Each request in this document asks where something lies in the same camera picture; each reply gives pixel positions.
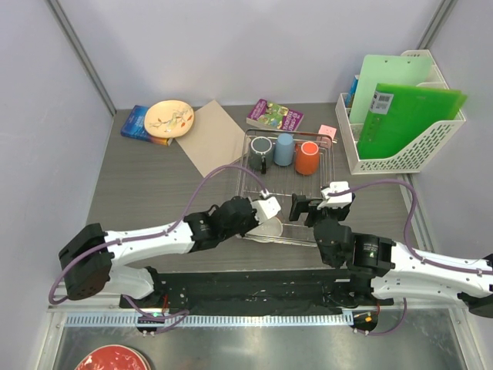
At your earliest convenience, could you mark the beige cardboard notebook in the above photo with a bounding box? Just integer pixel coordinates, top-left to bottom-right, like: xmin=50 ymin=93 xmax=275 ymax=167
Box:
xmin=177 ymin=100 xmax=245 ymax=177

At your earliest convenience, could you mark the slotted cable duct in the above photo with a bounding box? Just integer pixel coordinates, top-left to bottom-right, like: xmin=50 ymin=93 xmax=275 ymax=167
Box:
xmin=65 ymin=311 xmax=354 ymax=328

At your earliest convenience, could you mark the bright green folder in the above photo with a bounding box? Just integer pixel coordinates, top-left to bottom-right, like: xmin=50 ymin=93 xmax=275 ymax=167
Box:
xmin=357 ymin=83 xmax=467 ymax=160

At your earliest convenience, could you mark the orange cup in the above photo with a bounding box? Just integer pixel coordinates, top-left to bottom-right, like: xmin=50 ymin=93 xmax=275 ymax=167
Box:
xmin=295 ymin=141 xmax=320 ymax=176

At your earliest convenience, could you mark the red round plate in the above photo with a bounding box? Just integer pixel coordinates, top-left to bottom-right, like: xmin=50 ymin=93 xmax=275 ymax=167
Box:
xmin=75 ymin=345 xmax=151 ymax=370

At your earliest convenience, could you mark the beige bird plate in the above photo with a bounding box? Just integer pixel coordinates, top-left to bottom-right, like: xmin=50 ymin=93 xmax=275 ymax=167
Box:
xmin=144 ymin=100 xmax=195 ymax=139

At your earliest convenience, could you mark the metal wire dish rack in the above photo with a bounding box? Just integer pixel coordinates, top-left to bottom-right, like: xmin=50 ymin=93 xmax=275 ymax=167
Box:
xmin=236 ymin=128 xmax=334 ymax=247

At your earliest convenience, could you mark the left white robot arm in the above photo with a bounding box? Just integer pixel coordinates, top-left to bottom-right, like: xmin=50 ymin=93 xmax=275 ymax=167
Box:
xmin=58 ymin=197 xmax=266 ymax=308

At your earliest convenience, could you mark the blue book in organizer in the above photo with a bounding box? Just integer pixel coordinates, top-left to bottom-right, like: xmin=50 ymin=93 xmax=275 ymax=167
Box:
xmin=344 ymin=75 xmax=360 ymax=108

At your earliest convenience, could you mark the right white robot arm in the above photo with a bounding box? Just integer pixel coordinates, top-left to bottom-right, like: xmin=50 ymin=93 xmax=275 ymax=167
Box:
xmin=289 ymin=190 xmax=492 ymax=318

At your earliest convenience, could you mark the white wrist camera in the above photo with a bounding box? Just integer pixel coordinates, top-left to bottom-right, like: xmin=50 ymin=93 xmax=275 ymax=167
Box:
xmin=250 ymin=190 xmax=281 ymax=224
xmin=317 ymin=181 xmax=353 ymax=210

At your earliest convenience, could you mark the blue cup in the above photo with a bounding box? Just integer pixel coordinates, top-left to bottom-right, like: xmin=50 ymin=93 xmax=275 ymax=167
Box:
xmin=274 ymin=133 xmax=295 ymax=167

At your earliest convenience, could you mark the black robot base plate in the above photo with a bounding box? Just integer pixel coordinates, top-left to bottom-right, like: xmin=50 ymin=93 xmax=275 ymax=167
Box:
xmin=136 ymin=269 xmax=394 ymax=317

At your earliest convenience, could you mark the blue Jane Eyre book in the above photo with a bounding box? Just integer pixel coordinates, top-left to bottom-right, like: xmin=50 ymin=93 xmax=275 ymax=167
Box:
xmin=120 ymin=105 xmax=173 ymax=146

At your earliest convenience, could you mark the orange white bowl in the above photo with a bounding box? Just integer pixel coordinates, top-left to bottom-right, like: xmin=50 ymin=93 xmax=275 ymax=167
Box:
xmin=245 ymin=217 xmax=283 ymax=243

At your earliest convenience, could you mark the light green clipboard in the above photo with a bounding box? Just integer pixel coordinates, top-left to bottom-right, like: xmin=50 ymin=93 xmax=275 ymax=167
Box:
xmin=348 ymin=54 xmax=434 ymax=124

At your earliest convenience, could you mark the purple treehouse book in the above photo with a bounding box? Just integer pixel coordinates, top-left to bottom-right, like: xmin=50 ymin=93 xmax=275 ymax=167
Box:
xmin=246 ymin=99 xmax=304 ymax=132

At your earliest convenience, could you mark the white file organizer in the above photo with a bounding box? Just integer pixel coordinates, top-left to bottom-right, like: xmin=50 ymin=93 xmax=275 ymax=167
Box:
xmin=335 ymin=49 xmax=465 ymax=174

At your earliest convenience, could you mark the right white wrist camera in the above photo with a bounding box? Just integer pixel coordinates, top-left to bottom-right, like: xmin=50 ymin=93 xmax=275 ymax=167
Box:
xmin=317 ymin=181 xmax=353 ymax=210

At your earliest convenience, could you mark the grey mug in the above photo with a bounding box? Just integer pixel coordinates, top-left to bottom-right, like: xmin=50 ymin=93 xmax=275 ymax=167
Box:
xmin=247 ymin=136 xmax=274 ymax=174

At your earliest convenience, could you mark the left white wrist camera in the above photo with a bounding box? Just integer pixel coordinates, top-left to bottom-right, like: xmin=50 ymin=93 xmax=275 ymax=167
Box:
xmin=250 ymin=190 xmax=281 ymax=224

